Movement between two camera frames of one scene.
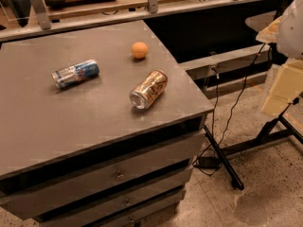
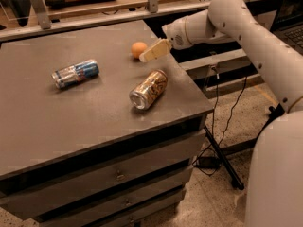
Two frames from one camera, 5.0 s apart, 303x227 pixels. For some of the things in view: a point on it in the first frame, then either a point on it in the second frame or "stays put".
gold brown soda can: [149, 91] stays put
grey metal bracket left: [39, 6] stays put
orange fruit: [139, 49] stays put
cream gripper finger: [287, 86] -> [176, 38]
